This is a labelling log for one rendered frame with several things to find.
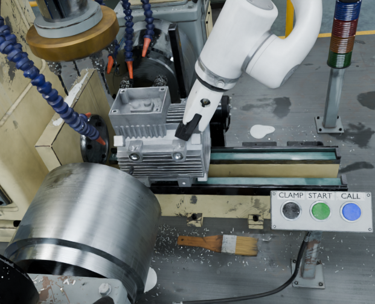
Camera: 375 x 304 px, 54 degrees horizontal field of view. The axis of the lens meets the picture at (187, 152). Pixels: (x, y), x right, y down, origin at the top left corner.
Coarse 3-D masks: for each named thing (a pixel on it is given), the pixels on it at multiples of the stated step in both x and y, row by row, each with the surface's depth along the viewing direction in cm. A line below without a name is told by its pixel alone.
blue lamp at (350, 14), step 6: (336, 0) 90; (360, 0) 88; (336, 6) 91; (342, 6) 89; (348, 6) 88; (354, 6) 88; (360, 6) 89; (336, 12) 91; (342, 12) 90; (348, 12) 89; (354, 12) 89; (336, 18) 92; (342, 18) 91; (348, 18) 90; (354, 18) 91
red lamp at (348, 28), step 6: (336, 24) 93; (342, 24) 92; (348, 24) 91; (354, 24) 92; (336, 30) 94; (342, 30) 93; (348, 30) 93; (354, 30) 93; (336, 36) 95; (342, 36) 94; (348, 36) 94
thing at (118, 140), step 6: (114, 138) 83; (120, 138) 83; (192, 138) 80; (198, 138) 79; (210, 138) 97; (114, 144) 83; (120, 144) 83; (192, 144) 80; (198, 144) 80; (198, 180) 88; (204, 180) 88
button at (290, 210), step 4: (284, 204) 65; (288, 204) 65; (292, 204) 64; (296, 204) 64; (284, 208) 65; (288, 208) 64; (292, 208) 64; (296, 208) 64; (284, 212) 65; (288, 212) 64; (292, 212) 64; (296, 212) 64; (288, 216) 64; (292, 216) 64; (296, 216) 64
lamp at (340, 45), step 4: (332, 36) 96; (352, 36) 94; (332, 40) 97; (336, 40) 96; (340, 40) 95; (344, 40) 94; (348, 40) 95; (352, 40) 95; (332, 44) 97; (336, 44) 96; (340, 44) 95; (344, 44) 95; (348, 44) 95; (352, 44) 96; (332, 48) 98; (336, 48) 97; (340, 48) 96; (344, 48) 96; (348, 48) 96; (352, 48) 97; (336, 52) 97; (340, 52) 97; (344, 52) 97
